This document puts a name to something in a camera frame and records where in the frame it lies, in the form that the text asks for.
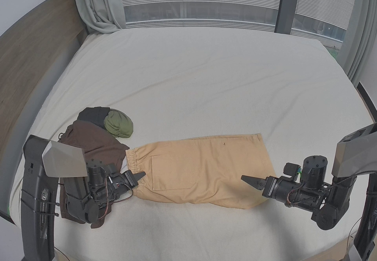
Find bed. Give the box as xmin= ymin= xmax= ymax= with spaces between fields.
xmin=0 ymin=0 xmax=377 ymax=261

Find brown garment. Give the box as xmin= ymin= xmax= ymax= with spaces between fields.
xmin=57 ymin=120 xmax=130 ymax=229

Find black garment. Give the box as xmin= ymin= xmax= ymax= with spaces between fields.
xmin=77 ymin=107 xmax=111 ymax=130

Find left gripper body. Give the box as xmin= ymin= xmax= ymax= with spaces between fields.
xmin=112 ymin=170 xmax=139 ymax=195

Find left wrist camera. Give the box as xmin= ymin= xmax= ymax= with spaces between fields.
xmin=105 ymin=163 xmax=119 ymax=178

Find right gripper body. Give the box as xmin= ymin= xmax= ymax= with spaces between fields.
xmin=263 ymin=177 xmax=301 ymax=203

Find green garment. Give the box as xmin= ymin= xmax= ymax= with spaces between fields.
xmin=104 ymin=109 xmax=134 ymax=139

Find beige shorts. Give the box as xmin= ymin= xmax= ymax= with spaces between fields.
xmin=125 ymin=133 xmax=276 ymax=211

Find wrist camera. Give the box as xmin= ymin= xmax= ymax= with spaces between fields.
xmin=105 ymin=163 xmax=119 ymax=178
xmin=283 ymin=163 xmax=302 ymax=182

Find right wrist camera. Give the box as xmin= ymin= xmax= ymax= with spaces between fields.
xmin=283 ymin=163 xmax=302 ymax=182

